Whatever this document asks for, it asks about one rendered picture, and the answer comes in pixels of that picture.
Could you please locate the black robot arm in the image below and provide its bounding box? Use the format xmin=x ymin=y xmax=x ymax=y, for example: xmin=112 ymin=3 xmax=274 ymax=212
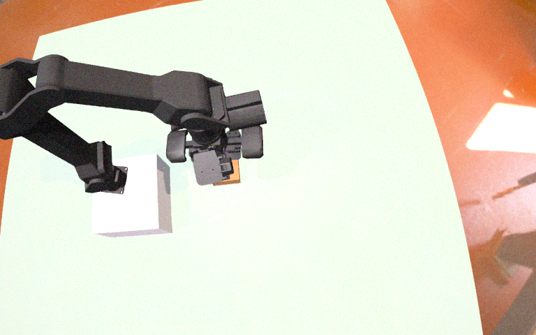
xmin=0 ymin=54 xmax=267 ymax=195

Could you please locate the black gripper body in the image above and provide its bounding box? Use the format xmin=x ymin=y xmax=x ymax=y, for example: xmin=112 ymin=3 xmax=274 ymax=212
xmin=166 ymin=125 xmax=264 ymax=163

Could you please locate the orange block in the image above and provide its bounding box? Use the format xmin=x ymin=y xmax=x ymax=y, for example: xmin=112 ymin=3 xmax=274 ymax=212
xmin=212 ymin=160 xmax=241 ymax=186

